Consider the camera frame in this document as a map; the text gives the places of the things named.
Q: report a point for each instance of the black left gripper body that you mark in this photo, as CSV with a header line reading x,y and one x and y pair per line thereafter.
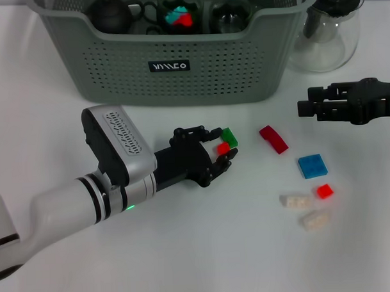
x,y
183,165

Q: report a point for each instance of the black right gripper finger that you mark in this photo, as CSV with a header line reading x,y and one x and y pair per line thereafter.
x,y
307,108
318,93

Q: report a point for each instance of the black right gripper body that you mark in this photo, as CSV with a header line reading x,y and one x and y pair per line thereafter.
x,y
376,101

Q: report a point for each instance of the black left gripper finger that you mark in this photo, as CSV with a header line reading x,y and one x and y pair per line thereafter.
x,y
223,164
194,134

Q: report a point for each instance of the small red toy brick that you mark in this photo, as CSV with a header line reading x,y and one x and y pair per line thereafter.
x,y
324,191
224,148

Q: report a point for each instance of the dark red curved toy brick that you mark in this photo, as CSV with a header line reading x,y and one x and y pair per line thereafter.
x,y
273,139

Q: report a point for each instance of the blue square toy plate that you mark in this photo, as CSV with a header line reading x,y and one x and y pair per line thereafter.
x,y
312,166

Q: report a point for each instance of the cream toy brick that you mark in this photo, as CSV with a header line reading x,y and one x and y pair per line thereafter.
x,y
314,220
296,200

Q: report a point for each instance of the glass teacup with black base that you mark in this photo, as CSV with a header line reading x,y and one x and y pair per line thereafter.
x,y
152,30
196,11
230,16

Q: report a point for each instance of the red sloped toy brick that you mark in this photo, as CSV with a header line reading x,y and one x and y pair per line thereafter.
x,y
185,21

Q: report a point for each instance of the teal square toy plate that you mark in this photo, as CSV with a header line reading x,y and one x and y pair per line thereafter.
x,y
172,16

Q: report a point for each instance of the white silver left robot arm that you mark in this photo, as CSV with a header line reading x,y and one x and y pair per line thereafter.
x,y
56,205

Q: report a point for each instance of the grey-green perforated storage bin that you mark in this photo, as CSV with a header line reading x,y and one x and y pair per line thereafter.
x,y
211,71

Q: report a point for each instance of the green rectangular toy brick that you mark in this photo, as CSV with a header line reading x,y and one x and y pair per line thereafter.
x,y
230,136

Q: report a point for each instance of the glass carafe with black lid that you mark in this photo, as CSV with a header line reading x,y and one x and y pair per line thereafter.
x,y
326,45

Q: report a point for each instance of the dark clay teapot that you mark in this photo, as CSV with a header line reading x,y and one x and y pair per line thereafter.
x,y
108,16

